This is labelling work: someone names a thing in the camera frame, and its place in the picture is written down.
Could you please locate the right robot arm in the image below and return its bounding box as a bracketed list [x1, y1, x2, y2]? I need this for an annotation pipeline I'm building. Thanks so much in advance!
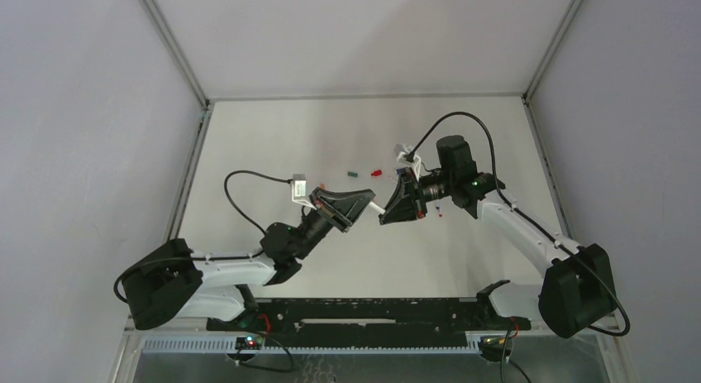
[379, 135, 623, 338]

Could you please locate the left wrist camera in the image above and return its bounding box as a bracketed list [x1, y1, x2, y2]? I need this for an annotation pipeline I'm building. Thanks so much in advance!
[290, 174, 310, 206]

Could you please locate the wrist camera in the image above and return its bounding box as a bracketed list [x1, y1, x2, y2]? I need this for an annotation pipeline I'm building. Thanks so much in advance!
[290, 174, 310, 206]
[393, 143, 414, 164]

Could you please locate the left controller board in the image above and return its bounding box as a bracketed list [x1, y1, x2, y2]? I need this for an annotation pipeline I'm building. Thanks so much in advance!
[235, 335, 265, 351]

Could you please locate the right controller board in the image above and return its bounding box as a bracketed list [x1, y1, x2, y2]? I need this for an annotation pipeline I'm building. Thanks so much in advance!
[478, 337, 512, 363]

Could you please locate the controller board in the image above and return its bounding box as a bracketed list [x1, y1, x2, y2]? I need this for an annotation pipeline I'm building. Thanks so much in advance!
[478, 337, 512, 363]
[235, 335, 265, 351]

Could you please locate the right camera cable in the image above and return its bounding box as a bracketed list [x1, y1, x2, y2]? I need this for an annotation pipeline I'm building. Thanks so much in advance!
[408, 111, 632, 338]

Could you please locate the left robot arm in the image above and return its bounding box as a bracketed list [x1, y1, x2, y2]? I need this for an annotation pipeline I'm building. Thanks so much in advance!
[113, 188, 385, 330]

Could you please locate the perforated metal strip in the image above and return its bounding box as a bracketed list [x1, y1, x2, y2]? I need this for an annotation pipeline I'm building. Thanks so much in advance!
[141, 336, 480, 355]

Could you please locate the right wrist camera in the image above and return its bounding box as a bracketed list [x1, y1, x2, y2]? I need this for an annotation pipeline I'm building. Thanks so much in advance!
[393, 143, 414, 164]

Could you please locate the white marker green end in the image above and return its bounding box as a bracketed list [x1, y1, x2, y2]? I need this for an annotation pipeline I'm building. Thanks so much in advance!
[368, 201, 386, 215]

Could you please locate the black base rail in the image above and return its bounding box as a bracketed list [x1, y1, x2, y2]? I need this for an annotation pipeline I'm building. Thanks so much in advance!
[206, 285, 532, 346]

